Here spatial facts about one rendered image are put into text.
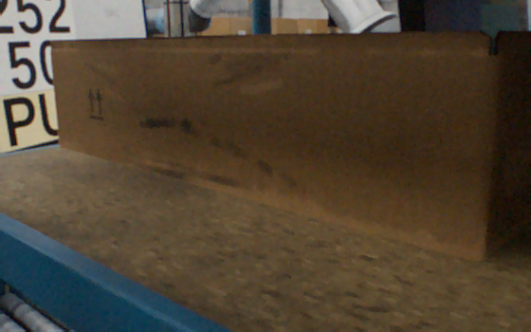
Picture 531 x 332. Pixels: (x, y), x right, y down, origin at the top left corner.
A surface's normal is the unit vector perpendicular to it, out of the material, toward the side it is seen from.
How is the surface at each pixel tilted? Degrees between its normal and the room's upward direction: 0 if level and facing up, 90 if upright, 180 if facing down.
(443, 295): 0
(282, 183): 92
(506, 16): 82
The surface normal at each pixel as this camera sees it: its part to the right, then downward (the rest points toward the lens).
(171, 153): -0.69, 0.20
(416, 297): -0.02, -0.98
